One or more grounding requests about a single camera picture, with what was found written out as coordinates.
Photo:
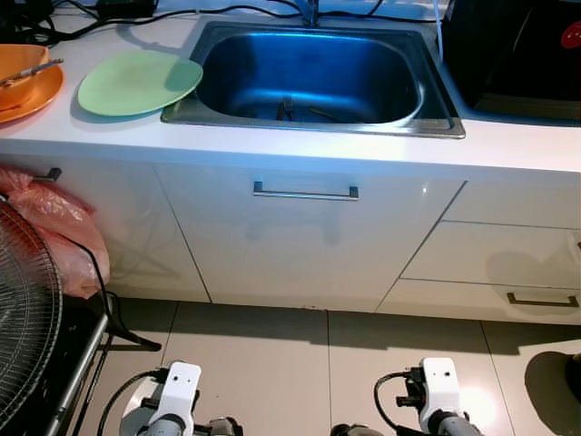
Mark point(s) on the metal faucet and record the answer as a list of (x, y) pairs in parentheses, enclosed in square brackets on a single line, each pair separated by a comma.
[(310, 11)]

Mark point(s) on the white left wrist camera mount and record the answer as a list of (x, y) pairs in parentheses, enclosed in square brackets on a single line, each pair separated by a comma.
[(182, 386)]

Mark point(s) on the metal grille fan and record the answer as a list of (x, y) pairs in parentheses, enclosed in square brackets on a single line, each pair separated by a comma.
[(23, 309)]

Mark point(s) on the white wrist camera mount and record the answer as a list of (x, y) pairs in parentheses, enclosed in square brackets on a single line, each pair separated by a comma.
[(182, 386), (440, 381)]

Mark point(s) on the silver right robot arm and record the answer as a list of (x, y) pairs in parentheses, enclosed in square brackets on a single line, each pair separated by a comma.
[(454, 427)]

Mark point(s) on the black power adapter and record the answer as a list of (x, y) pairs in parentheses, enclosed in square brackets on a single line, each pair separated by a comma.
[(125, 7)]

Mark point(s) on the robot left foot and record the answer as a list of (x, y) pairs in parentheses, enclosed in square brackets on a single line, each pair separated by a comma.
[(222, 427)]

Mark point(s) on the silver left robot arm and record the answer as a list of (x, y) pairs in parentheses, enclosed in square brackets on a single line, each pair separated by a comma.
[(168, 427)]

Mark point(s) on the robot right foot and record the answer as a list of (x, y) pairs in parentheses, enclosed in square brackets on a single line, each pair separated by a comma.
[(359, 430)]

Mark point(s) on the orange bowl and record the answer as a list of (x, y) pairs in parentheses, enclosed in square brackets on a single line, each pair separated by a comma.
[(27, 100)]

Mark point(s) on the white kitchen base cabinet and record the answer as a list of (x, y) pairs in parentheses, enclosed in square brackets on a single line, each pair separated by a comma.
[(272, 245)]

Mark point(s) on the green plate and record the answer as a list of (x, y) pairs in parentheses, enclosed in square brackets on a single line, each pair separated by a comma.
[(136, 82)]

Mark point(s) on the metal fork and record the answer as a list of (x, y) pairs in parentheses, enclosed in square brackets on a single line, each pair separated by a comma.
[(286, 109)]

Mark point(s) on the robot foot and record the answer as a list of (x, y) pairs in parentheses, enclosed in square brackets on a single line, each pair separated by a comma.
[(222, 427), (359, 430)]

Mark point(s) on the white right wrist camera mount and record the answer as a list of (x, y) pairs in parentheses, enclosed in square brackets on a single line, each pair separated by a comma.
[(440, 381)]

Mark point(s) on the red plastic bag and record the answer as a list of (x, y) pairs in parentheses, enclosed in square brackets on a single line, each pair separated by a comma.
[(54, 218)]

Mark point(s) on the stainless steel sink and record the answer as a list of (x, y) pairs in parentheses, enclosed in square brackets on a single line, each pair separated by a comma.
[(309, 73)]

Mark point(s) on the black kitchen appliance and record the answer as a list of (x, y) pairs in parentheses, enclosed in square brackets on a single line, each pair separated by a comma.
[(508, 54)]

